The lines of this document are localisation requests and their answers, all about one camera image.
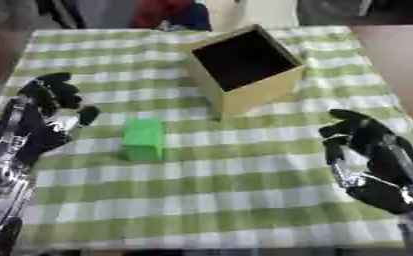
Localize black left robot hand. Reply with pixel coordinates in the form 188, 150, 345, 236
0, 72, 101, 168

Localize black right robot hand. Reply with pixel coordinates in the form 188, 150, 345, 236
318, 108, 413, 215

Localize tan cardboard box black inside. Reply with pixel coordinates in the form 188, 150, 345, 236
181, 23, 306, 122

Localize green rectangular block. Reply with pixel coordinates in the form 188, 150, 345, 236
118, 118, 168, 162

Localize person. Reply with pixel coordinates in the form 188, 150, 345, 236
130, 0, 213, 32

